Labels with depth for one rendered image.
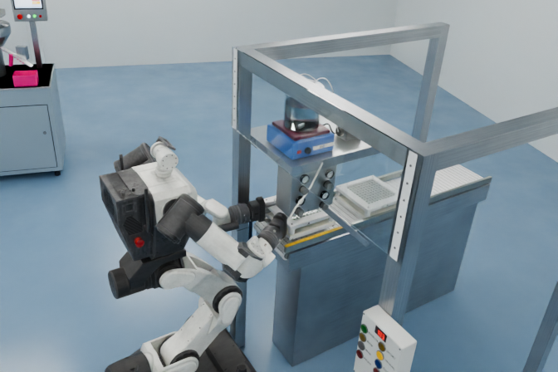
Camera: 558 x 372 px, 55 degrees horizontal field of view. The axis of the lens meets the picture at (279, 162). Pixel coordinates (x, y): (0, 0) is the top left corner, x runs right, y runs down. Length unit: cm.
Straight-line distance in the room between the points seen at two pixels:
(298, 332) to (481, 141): 155
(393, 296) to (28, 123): 333
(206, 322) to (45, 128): 241
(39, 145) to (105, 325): 178
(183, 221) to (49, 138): 275
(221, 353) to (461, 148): 166
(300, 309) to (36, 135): 260
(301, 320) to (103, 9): 502
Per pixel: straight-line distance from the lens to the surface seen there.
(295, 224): 229
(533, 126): 173
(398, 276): 160
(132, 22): 694
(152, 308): 324
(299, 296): 259
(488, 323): 344
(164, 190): 191
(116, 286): 214
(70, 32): 697
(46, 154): 450
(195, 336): 250
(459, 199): 297
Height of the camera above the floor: 221
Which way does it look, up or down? 28 degrees down
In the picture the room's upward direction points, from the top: 3 degrees clockwise
